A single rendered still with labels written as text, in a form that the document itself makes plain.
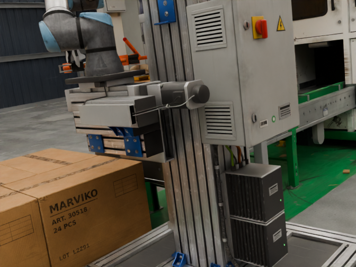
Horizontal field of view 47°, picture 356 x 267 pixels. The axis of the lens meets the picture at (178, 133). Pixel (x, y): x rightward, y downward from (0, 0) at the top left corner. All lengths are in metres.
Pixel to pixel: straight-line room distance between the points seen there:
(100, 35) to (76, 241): 0.98
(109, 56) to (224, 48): 0.47
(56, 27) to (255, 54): 0.72
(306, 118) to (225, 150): 1.77
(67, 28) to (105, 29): 0.13
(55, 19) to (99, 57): 0.20
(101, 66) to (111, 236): 0.94
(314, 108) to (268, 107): 1.98
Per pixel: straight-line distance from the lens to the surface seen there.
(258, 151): 2.47
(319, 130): 3.60
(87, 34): 1.59
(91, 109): 1.42
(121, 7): 3.57
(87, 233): 2.08
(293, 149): 3.14
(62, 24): 1.60
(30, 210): 1.91
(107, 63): 1.57
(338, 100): 3.76
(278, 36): 1.48
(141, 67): 2.43
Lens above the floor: 1.08
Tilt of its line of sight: 11 degrees down
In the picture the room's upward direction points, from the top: 7 degrees counter-clockwise
